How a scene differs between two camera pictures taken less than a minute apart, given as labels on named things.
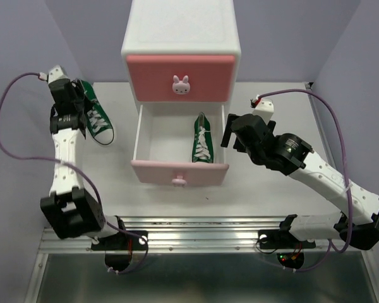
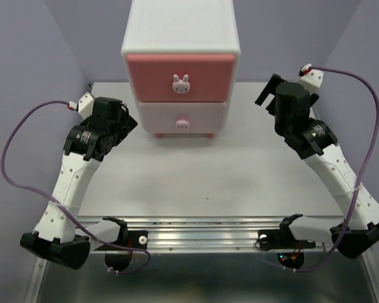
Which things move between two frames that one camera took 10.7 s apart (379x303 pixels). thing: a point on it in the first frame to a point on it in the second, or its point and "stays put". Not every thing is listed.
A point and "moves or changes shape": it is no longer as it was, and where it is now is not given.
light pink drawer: x=164 y=146 moves or changes shape
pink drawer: x=182 y=77 stays put
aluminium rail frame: x=196 y=235 stays put
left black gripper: x=77 y=89 to x=124 y=132
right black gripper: x=231 y=117 to x=270 y=89
